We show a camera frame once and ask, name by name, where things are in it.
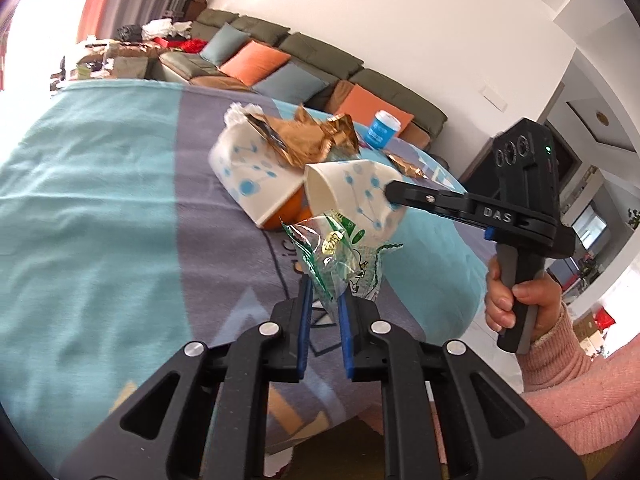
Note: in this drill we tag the orange cushion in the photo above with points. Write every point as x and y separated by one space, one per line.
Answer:
367 102
255 62

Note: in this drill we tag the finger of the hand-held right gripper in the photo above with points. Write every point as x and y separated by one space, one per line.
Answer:
425 200

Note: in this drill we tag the person's right hand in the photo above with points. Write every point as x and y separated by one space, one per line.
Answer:
545 295

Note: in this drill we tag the white wall switch plate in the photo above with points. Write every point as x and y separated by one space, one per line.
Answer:
495 97

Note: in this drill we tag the cluttered side table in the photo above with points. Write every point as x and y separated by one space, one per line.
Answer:
120 60

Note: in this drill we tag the teal cushion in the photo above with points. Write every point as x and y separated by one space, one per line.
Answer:
222 45
292 82

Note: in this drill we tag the orange curtain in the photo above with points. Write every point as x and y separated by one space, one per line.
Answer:
97 0

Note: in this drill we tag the green clear snack wrapper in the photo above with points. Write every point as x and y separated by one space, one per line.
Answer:
330 255

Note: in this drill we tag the teal and grey printed blanket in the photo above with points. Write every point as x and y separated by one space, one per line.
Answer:
100 210

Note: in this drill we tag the orange fruit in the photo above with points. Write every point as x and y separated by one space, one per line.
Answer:
290 210

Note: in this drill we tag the black bag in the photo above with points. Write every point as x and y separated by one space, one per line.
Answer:
129 32

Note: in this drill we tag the brown box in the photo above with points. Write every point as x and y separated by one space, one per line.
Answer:
195 5

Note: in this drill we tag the blue and white cup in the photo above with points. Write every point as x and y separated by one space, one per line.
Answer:
381 130

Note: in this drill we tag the red cloth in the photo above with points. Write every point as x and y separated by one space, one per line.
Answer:
185 45

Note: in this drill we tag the large gold foil wrapper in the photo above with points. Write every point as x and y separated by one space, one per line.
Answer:
305 137

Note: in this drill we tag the white cloth pile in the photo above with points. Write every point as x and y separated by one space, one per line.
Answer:
162 28

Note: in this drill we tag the white paper cup blue dots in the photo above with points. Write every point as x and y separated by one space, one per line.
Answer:
350 185
245 170

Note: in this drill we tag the large crumpled white tissue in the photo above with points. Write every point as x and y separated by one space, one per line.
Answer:
240 111

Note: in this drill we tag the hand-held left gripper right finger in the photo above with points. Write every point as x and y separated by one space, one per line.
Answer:
346 345

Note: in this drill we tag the olive green sofa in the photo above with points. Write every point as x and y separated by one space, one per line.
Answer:
320 52

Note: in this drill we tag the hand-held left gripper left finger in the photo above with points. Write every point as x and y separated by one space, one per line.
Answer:
302 330

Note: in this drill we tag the small gold clear wrapper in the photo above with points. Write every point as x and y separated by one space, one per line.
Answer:
407 166

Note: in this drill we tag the person's right forearm pink sleeve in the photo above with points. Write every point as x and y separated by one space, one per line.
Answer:
575 385

